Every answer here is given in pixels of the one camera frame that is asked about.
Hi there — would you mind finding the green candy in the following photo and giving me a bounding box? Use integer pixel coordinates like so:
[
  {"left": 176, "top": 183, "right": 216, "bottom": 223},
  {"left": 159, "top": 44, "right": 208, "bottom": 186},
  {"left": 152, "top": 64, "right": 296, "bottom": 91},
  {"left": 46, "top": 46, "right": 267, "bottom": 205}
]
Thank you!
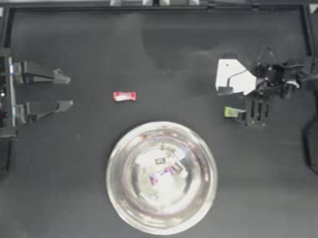
[{"left": 221, "top": 105, "right": 239, "bottom": 119}]

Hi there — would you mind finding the red candy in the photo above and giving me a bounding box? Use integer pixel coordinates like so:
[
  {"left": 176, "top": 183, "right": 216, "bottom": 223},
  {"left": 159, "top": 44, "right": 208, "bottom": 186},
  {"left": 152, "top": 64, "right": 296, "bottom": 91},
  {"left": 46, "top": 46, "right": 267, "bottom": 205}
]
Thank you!
[{"left": 112, "top": 90, "right": 137, "bottom": 102}]

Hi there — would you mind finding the purple candy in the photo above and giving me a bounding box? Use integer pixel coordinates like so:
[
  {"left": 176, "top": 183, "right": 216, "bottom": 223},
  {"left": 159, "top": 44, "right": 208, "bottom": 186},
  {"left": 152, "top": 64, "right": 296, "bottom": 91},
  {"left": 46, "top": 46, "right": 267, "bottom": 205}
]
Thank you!
[{"left": 148, "top": 165, "right": 176, "bottom": 187}]

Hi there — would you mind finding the steel bowl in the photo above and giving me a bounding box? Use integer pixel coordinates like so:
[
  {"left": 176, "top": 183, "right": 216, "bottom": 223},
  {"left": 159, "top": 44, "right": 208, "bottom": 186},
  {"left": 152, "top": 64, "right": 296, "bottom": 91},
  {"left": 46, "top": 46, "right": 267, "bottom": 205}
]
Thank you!
[{"left": 105, "top": 120, "right": 219, "bottom": 236}]

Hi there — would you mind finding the black camera cable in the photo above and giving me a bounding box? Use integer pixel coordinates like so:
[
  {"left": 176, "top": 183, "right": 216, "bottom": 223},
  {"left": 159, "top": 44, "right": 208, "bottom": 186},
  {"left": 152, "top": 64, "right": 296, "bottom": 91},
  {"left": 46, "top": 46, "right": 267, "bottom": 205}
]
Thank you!
[{"left": 224, "top": 69, "right": 251, "bottom": 89}]

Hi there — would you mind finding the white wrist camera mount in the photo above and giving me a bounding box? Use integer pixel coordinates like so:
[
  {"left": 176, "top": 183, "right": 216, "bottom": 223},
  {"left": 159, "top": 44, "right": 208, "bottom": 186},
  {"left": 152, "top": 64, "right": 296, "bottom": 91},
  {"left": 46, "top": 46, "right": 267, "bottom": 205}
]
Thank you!
[{"left": 215, "top": 53, "right": 257, "bottom": 97}]

